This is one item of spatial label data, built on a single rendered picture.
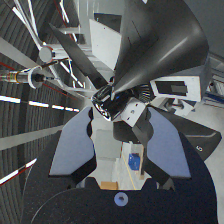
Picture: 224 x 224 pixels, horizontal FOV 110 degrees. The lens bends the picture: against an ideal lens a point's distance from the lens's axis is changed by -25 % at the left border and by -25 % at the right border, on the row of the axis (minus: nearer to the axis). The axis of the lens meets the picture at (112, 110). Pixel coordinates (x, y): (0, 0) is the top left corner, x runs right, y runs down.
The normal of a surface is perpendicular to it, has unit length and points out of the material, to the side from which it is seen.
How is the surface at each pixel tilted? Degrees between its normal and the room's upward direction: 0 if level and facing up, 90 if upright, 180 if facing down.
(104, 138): 90
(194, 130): 43
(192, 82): 50
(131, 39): 16
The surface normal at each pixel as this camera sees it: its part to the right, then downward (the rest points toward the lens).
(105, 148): 0.04, -0.04
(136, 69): -0.94, 0.11
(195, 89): -0.71, 0.64
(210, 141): -0.73, 0.13
